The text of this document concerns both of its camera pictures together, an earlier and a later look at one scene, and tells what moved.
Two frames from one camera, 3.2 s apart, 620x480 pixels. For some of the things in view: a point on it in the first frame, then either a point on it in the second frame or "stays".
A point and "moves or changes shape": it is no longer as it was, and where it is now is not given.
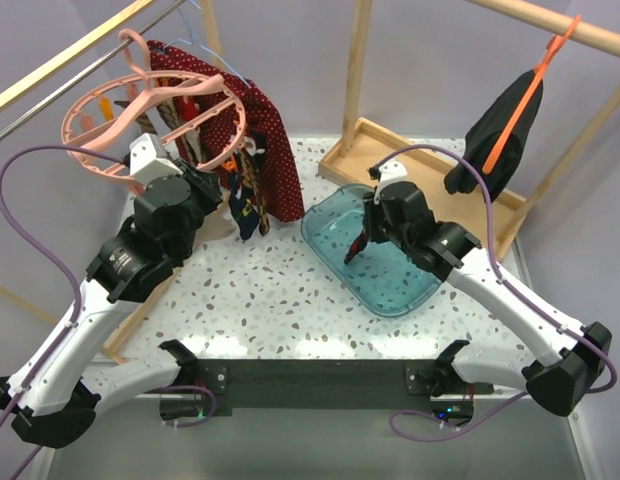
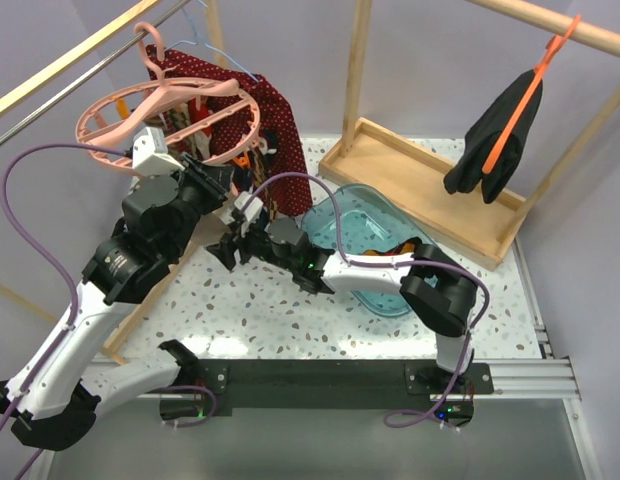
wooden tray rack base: x=375 y=156 stays
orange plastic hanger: x=553 y=44 stays
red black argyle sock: x=357 y=246 -> x=407 y=247
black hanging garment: x=486 y=132 stays
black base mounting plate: x=226 y=384 stays
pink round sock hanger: x=191 y=116 moves or changes shape
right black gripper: x=370 y=212 -> x=225 y=250
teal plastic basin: x=381 y=278 stays
